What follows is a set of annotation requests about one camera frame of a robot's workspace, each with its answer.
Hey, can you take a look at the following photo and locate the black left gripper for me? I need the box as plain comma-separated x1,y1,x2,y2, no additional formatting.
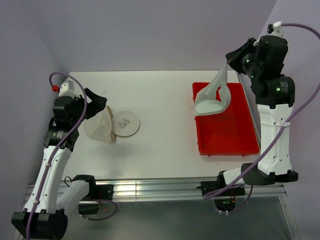
70,88,107,127

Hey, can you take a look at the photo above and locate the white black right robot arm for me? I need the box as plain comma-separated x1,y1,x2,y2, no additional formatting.
216,35,299,195

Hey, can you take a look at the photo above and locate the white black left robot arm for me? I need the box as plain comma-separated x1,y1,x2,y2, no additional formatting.
11,88,107,240

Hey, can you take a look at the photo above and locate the red plastic tray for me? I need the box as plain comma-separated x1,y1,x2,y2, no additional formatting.
194,83,260,156

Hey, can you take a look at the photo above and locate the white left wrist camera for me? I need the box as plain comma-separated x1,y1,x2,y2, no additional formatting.
51,80,77,98

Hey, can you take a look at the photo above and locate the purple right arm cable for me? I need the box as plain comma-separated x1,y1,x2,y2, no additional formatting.
202,22,320,216

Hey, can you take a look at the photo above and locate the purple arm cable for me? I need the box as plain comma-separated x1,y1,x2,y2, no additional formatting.
202,22,320,216
24,71,118,240

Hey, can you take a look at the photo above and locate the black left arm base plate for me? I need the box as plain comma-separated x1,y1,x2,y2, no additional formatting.
78,184,114,215

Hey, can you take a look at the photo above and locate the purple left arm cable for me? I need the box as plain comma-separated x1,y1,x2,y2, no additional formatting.
24,71,118,240

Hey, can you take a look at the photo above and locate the aluminium mounting rail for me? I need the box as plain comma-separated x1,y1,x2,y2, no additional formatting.
96,177,287,203

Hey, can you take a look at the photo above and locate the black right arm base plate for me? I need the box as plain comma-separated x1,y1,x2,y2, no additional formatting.
196,180,246,197

